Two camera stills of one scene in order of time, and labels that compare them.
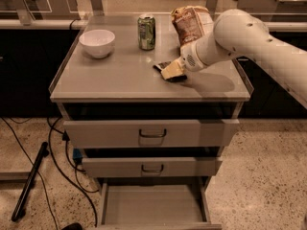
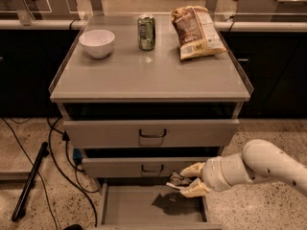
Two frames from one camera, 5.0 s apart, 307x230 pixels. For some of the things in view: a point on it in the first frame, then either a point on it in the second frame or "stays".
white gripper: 188,58 → 211,172
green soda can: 147,29 stays
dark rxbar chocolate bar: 159,66 → 177,181
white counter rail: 42,24 stays
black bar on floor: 19,210 stays
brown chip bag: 192,23 stays
